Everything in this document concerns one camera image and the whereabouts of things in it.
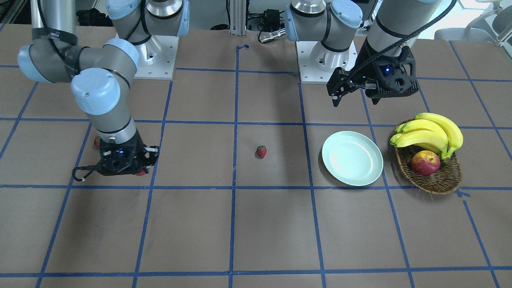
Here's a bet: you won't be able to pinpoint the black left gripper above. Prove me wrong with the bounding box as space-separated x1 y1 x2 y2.
326 45 419 107

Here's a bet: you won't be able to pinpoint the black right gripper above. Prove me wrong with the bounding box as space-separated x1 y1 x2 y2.
98 131 160 176

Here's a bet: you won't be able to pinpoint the red strawberry green leaves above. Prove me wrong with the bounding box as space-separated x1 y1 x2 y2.
256 145 267 159

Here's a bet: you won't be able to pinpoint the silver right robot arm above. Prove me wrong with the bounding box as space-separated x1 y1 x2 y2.
18 0 190 176

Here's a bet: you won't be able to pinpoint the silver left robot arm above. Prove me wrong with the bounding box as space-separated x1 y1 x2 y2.
283 0 442 106

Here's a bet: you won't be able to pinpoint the light green plate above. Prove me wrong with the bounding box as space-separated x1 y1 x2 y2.
321 131 384 186

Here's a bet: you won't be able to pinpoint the yellow banana bunch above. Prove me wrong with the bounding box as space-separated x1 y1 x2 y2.
390 112 464 160

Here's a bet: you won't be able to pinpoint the red apple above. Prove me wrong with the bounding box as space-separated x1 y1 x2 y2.
411 150 441 176

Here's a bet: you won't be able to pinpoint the black power adapter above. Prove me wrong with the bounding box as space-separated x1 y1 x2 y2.
264 9 280 30

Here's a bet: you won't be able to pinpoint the brown wicker basket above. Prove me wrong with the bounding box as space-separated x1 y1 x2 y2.
390 120 462 194

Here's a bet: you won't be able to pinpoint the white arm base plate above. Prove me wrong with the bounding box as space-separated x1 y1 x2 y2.
296 41 357 84
134 35 180 80

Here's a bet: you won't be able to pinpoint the aluminium frame post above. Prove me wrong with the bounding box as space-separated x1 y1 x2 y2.
227 0 247 36

